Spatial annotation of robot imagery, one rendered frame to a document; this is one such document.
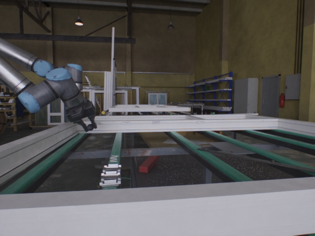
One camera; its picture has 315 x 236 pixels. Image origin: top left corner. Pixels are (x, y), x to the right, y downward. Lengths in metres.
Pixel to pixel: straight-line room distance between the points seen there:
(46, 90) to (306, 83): 7.83
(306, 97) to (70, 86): 7.69
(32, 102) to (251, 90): 9.95
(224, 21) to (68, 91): 13.19
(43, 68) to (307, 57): 7.82
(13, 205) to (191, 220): 0.23
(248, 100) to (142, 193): 10.07
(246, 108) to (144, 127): 9.24
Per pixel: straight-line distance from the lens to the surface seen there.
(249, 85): 10.37
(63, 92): 0.94
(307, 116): 8.09
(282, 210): 0.37
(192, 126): 1.35
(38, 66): 1.30
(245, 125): 1.51
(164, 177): 1.29
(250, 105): 10.39
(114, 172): 0.57
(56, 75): 0.92
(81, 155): 1.01
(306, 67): 8.24
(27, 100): 0.91
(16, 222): 0.32
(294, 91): 8.71
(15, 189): 0.57
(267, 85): 10.16
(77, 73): 1.38
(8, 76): 1.05
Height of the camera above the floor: 1.07
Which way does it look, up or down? 5 degrees down
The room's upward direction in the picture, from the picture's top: straight up
